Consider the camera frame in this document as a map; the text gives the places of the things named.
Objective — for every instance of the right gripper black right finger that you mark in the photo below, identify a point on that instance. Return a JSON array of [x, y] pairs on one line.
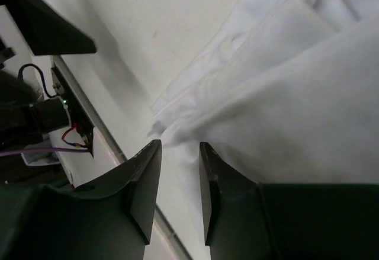
[[231, 205]]

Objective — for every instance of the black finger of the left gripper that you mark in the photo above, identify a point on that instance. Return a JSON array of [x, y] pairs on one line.
[[45, 31]]

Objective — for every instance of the white skirt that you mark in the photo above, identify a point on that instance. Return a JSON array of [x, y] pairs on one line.
[[291, 98]]

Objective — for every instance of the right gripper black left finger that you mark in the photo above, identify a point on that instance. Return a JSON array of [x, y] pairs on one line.
[[136, 180]]

